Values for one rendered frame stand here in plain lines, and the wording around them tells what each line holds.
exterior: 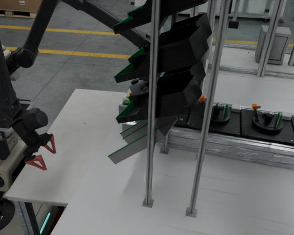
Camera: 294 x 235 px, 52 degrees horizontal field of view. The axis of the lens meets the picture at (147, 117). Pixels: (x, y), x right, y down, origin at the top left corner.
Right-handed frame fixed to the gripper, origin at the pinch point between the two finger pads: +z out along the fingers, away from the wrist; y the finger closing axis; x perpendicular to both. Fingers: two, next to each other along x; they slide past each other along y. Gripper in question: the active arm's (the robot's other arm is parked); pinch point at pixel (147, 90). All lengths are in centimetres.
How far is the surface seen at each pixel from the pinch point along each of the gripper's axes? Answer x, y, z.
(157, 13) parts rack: -15, -53, -53
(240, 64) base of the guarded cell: -50, 97, 21
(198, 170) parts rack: -31, -53, -2
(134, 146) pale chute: -7, -50, -5
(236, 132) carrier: -45.8, -10.8, 9.5
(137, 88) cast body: -4.0, -32.6, -18.9
